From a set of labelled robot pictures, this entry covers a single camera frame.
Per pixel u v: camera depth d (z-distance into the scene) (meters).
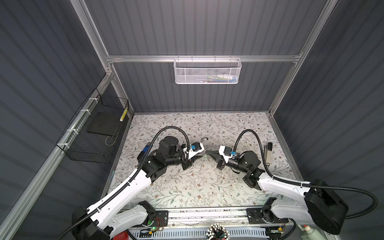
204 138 1.05
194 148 0.57
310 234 0.63
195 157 0.63
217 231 0.56
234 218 0.75
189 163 0.61
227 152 0.58
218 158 0.65
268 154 0.94
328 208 0.44
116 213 0.44
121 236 0.69
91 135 0.72
